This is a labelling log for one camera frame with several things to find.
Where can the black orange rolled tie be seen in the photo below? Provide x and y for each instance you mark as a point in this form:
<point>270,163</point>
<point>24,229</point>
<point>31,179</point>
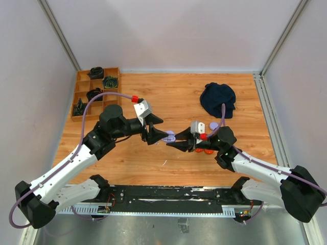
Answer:
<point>94,92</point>

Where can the wooden compartment tray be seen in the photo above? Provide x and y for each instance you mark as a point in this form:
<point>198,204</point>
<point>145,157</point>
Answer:
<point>90,83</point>

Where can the black rolled tie top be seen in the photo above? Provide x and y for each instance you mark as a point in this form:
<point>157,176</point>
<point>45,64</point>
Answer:
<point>96,73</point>

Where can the dark green folded tie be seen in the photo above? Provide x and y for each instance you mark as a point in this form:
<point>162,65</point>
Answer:
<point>79,108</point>

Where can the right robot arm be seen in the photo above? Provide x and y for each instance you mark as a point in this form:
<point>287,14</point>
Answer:
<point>293,189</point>

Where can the navy blue cloth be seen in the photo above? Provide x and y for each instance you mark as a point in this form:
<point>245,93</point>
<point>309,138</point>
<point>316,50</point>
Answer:
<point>214,96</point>

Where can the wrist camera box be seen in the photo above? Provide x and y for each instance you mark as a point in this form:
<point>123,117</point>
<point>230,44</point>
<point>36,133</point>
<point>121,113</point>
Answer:
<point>142,110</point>
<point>198,130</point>

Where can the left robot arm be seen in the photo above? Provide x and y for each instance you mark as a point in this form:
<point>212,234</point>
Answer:
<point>41,199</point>

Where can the green yellow rolled tie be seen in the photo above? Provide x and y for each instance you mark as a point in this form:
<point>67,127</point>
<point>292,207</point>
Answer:
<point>110,82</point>

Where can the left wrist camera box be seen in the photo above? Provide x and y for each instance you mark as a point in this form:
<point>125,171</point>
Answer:
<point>142,110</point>

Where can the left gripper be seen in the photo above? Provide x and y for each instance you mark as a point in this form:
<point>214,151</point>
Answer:
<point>154,135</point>

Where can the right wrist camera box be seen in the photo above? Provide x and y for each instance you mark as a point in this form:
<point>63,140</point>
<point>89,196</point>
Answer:
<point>198,130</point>

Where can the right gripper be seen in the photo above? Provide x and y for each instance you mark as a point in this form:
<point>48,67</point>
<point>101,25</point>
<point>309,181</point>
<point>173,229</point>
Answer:
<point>185,135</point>

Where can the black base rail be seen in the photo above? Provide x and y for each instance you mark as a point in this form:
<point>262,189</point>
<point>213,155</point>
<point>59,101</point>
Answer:
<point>167,200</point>

